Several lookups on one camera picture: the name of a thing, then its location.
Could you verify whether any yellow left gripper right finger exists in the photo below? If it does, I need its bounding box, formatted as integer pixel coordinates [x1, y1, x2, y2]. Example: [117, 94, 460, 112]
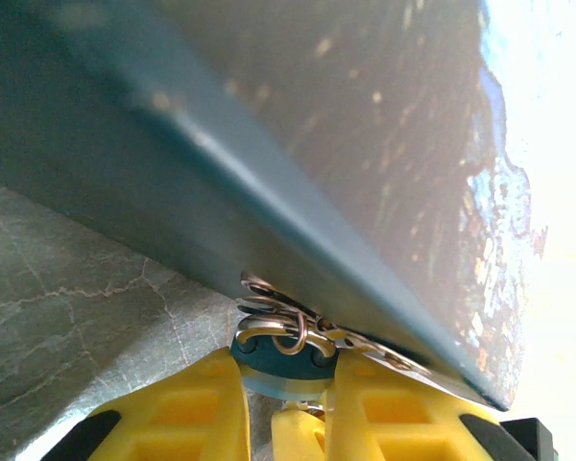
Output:
[323, 352, 540, 461]

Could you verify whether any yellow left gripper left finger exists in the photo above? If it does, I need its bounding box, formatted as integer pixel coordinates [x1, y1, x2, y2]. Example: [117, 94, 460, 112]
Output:
[40, 346, 253, 461]

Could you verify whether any large silver key ring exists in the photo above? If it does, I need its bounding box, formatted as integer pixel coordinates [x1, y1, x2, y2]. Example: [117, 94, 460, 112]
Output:
[234, 316, 342, 361]

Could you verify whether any small silver key ring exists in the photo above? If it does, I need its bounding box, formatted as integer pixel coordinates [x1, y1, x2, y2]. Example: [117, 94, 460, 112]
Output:
[272, 310, 315, 357]

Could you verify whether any silver spare key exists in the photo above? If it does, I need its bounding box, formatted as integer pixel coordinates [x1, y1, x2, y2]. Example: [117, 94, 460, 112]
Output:
[335, 330, 436, 385]

